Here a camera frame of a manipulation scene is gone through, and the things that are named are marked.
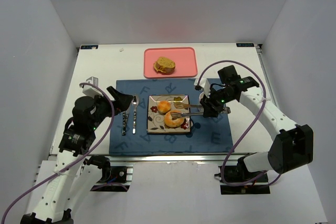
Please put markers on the sandwich bread loaf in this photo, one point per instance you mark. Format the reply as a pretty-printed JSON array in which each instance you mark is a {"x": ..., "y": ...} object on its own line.
[{"x": 164, "y": 65}]

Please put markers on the pink serving tray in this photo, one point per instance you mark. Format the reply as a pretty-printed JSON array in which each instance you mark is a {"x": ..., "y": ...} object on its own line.
[{"x": 184, "y": 58}]

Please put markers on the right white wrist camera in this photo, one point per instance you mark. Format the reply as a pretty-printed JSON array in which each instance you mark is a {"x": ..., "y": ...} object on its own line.
[{"x": 203, "y": 85}]

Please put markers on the floral square plate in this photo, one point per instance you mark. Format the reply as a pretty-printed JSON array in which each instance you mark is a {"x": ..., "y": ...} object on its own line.
[{"x": 155, "y": 120}]

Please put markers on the aluminium frame rail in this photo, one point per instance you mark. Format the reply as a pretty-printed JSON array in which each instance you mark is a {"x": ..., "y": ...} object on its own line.
[{"x": 217, "y": 158}]

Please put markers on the small round bread roll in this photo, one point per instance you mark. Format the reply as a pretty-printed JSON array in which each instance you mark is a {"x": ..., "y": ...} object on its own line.
[{"x": 164, "y": 107}]

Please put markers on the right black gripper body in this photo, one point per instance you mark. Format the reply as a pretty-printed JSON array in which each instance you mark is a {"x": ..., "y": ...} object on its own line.
[{"x": 208, "y": 107}]

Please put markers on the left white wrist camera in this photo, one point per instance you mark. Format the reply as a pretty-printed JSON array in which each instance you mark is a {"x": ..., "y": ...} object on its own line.
[{"x": 90, "y": 89}]

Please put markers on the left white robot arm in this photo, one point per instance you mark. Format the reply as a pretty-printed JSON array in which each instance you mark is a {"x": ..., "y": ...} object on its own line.
[{"x": 74, "y": 175}]

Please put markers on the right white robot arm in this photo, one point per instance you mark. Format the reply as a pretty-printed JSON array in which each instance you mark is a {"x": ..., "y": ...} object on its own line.
[{"x": 292, "y": 144}]

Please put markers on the blue letter placemat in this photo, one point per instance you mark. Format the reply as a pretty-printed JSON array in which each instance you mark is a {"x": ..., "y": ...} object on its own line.
[{"x": 207, "y": 135}]

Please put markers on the ring bagel bread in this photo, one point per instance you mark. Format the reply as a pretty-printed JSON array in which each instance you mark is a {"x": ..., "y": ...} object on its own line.
[{"x": 171, "y": 121}]

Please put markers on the metal serving tongs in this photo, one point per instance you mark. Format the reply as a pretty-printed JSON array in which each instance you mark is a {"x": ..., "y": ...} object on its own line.
[{"x": 186, "y": 110}]

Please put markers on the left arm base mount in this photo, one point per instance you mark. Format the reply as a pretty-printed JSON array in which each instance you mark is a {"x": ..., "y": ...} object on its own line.
[{"x": 113, "y": 178}]

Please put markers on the patterned handle spoon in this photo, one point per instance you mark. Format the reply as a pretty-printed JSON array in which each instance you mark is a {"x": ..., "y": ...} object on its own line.
[{"x": 135, "y": 104}]

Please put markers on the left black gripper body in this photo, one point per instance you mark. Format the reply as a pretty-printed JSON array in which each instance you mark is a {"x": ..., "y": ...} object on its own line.
[{"x": 113, "y": 102}]

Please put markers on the patterned handle fork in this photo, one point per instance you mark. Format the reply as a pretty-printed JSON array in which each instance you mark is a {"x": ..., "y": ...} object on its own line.
[{"x": 125, "y": 116}]

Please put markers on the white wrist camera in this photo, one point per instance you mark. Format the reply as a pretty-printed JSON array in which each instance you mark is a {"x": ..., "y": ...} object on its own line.
[
  {"x": 90, "y": 89},
  {"x": 203, "y": 85}
]

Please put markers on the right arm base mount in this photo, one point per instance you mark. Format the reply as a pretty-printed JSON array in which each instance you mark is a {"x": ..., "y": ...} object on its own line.
[{"x": 257, "y": 187}]

